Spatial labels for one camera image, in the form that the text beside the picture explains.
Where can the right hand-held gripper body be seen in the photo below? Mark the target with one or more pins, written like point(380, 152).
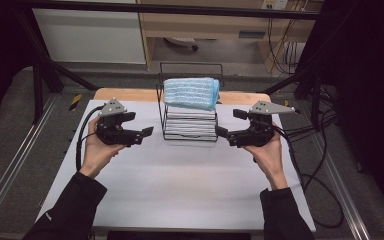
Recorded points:
point(258, 130)

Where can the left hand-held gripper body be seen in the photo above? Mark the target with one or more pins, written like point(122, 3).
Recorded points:
point(113, 131)

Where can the blue striped towel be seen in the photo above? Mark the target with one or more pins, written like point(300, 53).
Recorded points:
point(191, 93)

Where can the person's left hand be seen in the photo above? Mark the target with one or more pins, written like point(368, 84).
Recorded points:
point(96, 156)

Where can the person's right hand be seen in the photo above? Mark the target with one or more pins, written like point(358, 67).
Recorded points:
point(270, 160)

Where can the yellow black tape marker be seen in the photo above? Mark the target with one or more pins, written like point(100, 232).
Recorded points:
point(286, 103)
point(75, 102)

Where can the white table cover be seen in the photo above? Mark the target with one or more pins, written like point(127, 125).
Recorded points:
point(180, 186)

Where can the white cabinet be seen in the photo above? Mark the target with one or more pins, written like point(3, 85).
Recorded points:
point(90, 36)

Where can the office chair base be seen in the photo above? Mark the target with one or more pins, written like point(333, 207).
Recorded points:
point(181, 41)

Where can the aluminium floor rail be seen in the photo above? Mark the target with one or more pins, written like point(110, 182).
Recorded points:
point(16, 160)
point(340, 186)

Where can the white wall socket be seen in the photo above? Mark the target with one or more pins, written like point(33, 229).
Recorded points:
point(275, 4)

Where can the black metal frame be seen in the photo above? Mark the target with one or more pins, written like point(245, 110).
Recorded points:
point(186, 10)

